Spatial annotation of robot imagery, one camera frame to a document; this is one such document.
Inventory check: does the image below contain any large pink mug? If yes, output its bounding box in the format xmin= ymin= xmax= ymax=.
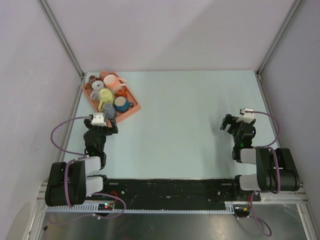
xmin=103 ymin=74 xmax=128 ymax=95

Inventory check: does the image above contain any terracotta small mug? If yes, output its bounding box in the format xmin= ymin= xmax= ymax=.
xmin=99 ymin=70 xmax=109 ymax=81

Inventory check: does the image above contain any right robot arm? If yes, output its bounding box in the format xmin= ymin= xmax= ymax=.
xmin=220 ymin=111 xmax=301 ymax=201

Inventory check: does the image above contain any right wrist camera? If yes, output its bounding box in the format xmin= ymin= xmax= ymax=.
xmin=236 ymin=108 xmax=255 ymax=124

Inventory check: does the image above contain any pale yellow mug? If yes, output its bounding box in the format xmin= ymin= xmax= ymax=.
xmin=98 ymin=88 xmax=115 ymax=112

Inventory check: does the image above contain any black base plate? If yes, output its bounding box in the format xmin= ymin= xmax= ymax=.
xmin=90 ymin=179 xmax=251 ymax=210

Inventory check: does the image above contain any aluminium frame rail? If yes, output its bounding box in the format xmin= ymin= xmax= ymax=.
xmin=36 ymin=181 xmax=309 ymax=203

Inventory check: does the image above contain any grey cable duct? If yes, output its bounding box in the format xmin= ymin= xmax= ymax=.
xmin=46 ymin=202 xmax=235 ymax=214

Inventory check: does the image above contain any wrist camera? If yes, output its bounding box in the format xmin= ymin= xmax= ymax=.
xmin=236 ymin=108 xmax=255 ymax=124
xmin=91 ymin=112 xmax=107 ymax=127

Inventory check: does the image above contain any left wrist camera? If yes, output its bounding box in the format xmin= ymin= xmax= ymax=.
xmin=91 ymin=112 xmax=107 ymax=127

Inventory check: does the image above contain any brown glazed mug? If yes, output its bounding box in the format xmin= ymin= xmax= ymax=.
xmin=86 ymin=75 xmax=98 ymax=89

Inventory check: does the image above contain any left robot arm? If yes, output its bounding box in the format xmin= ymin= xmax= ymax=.
xmin=45 ymin=118 xmax=119 ymax=208

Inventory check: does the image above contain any small orange mug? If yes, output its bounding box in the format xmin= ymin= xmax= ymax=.
xmin=116 ymin=88 xmax=128 ymax=98

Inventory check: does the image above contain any dark blue striped mug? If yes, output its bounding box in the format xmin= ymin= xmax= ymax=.
xmin=113 ymin=96 xmax=134 ymax=113

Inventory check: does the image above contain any light grey footed mug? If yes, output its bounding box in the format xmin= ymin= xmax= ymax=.
xmin=89 ymin=80 xmax=105 ymax=100

